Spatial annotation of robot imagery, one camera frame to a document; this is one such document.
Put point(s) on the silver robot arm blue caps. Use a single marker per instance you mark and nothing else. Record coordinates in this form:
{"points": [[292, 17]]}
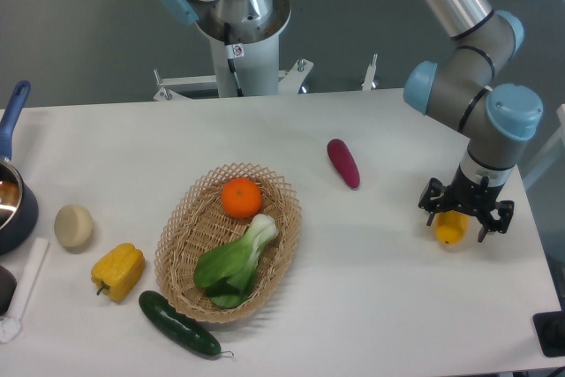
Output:
{"points": [[497, 121]]}

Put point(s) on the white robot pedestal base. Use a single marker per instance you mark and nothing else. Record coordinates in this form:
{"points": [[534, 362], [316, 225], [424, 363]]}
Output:
{"points": [[241, 69]]}

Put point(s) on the dark green cucumber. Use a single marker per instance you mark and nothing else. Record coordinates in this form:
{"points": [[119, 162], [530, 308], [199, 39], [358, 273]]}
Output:
{"points": [[180, 329]]}

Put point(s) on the yellow mango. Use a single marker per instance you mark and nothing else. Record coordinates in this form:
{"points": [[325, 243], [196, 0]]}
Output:
{"points": [[451, 227]]}

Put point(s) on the yellow bell pepper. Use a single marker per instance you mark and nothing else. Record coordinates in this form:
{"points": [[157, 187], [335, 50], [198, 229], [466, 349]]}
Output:
{"points": [[118, 271]]}

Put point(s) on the blue saucepan with handle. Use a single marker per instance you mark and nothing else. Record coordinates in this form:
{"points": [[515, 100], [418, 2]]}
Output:
{"points": [[19, 206]]}

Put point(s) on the green bok choy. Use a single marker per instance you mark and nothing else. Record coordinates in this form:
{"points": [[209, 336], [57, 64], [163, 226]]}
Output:
{"points": [[227, 273]]}

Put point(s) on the woven wicker basket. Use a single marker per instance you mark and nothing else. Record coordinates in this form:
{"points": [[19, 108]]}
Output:
{"points": [[199, 224]]}

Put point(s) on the orange fruit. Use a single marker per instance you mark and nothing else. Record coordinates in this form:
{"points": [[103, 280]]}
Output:
{"points": [[241, 198]]}

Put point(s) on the purple sweet potato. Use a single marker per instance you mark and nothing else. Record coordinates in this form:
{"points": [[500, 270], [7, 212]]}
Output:
{"points": [[344, 163]]}

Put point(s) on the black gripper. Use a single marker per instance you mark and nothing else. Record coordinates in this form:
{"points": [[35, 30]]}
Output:
{"points": [[472, 197]]}

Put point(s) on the black device at table corner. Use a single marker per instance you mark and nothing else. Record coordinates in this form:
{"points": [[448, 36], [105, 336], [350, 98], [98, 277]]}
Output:
{"points": [[550, 332]]}

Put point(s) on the white frame at right edge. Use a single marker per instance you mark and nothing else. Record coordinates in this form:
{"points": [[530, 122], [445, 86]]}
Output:
{"points": [[542, 161]]}

